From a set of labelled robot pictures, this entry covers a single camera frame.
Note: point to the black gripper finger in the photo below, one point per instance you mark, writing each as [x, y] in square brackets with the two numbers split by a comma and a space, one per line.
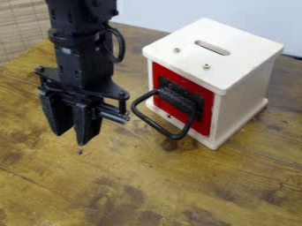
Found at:
[87, 123]
[59, 113]

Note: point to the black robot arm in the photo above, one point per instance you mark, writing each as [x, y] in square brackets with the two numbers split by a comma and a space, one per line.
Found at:
[81, 21]

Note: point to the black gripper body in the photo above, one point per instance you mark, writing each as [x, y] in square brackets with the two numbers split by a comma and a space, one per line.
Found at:
[82, 78]

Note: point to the black metal drawer handle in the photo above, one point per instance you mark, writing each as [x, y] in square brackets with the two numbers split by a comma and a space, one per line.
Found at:
[179, 102]

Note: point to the white wooden drawer box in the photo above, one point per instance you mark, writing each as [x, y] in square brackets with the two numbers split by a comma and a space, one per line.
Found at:
[224, 64]

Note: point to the red drawer front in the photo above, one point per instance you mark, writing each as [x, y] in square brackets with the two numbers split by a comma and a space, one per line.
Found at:
[202, 125]

